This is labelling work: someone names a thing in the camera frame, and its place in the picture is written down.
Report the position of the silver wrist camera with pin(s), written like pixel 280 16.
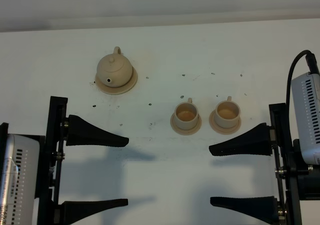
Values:
pixel 306 99
pixel 19 158

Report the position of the right beige teacup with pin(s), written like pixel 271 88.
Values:
pixel 227 114

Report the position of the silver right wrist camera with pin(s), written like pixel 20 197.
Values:
pixel 306 99

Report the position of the left beige teacup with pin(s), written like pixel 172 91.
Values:
pixel 186 115

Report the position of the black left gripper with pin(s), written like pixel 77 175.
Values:
pixel 79 133

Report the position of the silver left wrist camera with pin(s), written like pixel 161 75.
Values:
pixel 19 158

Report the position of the cup saucer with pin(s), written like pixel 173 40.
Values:
pixel 221 130
pixel 185 132

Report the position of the beige teapot saucer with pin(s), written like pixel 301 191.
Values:
pixel 118 90

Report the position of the beige teapot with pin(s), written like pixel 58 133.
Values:
pixel 114 70

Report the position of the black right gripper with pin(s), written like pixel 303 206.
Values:
pixel 296 180

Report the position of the beige teacup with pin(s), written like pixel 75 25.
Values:
pixel 186 115
pixel 227 114

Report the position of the right cup saucer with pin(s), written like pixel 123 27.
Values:
pixel 221 130

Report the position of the left cup saucer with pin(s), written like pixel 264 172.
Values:
pixel 185 132

